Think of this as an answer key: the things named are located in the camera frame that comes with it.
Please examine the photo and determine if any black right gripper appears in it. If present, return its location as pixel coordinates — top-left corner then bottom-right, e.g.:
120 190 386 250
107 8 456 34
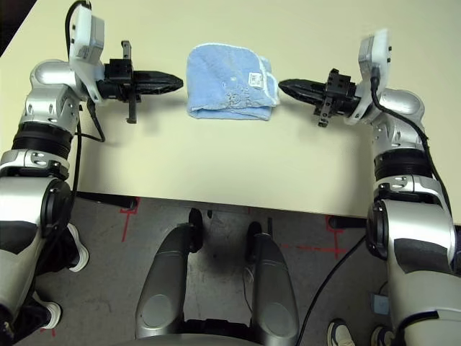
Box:
277 67 362 128

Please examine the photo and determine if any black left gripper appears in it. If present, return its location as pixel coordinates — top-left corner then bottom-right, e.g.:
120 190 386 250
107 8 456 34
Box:
95 40 185 125

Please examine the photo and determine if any light blue terry towel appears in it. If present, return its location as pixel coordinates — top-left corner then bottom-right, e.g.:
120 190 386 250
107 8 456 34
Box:
186 42 281 122

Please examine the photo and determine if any black table foot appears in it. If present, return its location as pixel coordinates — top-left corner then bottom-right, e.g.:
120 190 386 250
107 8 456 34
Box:
76 191 140 210
327 216 369 229

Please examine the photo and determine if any plain white sneaker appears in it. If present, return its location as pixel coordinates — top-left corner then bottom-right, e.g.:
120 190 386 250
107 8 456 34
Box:
66 222 90 273
31 290 63 331

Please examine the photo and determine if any black trouser leg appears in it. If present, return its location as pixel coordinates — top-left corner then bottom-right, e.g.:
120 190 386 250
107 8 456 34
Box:
12 297 53 342
46 230 81 275

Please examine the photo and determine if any small grey floor box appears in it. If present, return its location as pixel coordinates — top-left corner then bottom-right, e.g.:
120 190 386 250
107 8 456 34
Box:
370 293 390 314

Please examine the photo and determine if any grey robot waist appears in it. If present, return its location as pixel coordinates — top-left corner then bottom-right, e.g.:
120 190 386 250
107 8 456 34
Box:
135 319 278 346

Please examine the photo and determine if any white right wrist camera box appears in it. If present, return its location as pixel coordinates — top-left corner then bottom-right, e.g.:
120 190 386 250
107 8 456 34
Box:
344 27 393 126

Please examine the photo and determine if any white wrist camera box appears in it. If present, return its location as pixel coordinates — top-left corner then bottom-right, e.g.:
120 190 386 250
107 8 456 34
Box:
68 3 108 106
344 27 393 126

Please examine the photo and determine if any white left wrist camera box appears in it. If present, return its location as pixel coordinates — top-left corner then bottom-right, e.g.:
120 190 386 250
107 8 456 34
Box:
68 3 108 106

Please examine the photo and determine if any thin white wire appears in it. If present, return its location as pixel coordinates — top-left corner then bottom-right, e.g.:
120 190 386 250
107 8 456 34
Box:
241 265 255 311

